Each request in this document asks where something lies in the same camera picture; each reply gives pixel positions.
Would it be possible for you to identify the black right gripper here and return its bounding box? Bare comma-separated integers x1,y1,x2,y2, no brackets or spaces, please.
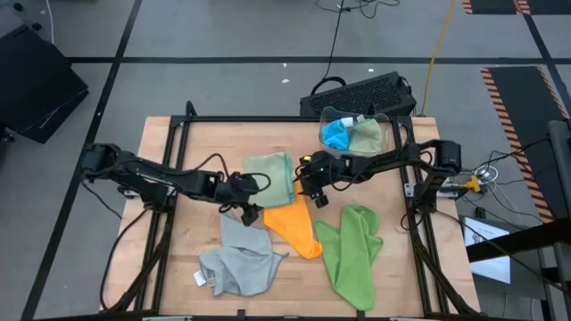
294,150,347,210

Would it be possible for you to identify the sage green microfiber towel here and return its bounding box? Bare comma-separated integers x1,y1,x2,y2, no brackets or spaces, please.
244,152,295,210

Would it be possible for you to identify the blue microfiber towel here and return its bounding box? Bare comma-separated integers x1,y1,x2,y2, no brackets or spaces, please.
320,119,352,155

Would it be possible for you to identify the pale green teal-edged towel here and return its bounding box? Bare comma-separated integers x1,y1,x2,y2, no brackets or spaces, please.
349,118,385,156

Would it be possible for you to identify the orange microfiber towel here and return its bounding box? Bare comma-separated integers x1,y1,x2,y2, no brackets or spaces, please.
263,182,323,260

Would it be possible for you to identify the grey microfiber towel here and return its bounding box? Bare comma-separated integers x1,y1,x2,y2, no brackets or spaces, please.
199,212,289,298

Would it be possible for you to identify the bright green microfiber towel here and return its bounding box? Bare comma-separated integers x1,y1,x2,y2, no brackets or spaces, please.
315,204,384,312

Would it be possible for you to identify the clear plastic bin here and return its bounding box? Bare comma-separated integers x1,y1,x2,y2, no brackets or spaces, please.
319,106,392,161

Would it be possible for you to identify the black perforated box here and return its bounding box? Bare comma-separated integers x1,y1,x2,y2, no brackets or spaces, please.
299,70,418,118

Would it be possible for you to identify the black bar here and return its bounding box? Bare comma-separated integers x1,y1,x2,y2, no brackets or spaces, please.
466,218,571,263

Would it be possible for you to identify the black hazard-striped floor mat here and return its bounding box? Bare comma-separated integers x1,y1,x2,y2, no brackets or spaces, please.
462,0,571,16
480,65,571,224

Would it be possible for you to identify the black case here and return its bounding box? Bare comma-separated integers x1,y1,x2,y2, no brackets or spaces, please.
0,24,89,144

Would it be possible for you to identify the black metal table frame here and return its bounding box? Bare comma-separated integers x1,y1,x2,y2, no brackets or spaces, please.
100,101,481,321

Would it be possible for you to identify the black floor cable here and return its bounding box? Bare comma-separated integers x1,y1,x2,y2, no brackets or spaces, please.
310,0,401,95

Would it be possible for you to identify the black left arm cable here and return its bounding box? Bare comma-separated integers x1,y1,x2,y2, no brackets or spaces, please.
82,182,151,309

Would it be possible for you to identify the yellow cable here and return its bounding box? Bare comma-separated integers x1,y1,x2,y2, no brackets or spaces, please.
418,0,457,117

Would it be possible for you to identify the white cable bundle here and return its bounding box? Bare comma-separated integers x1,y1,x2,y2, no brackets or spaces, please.
474,164,500,183

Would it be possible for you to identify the black post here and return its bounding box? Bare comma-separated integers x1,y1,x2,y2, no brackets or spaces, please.
547,119,571,321

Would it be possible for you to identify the white floor cable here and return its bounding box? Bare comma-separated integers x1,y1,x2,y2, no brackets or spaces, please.
44,0,55,45

